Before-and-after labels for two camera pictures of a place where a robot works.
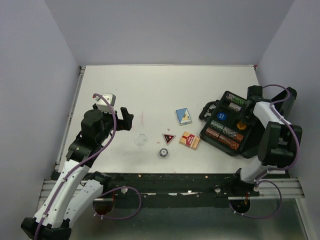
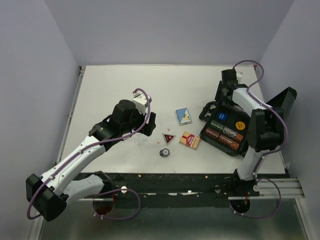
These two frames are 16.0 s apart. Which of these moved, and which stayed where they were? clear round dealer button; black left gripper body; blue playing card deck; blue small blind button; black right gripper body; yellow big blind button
Moved: black left gripper body; black right gripper body
Stayed: blue small blind button; clear round dealer button; yellow big blind button; blue playing card deck
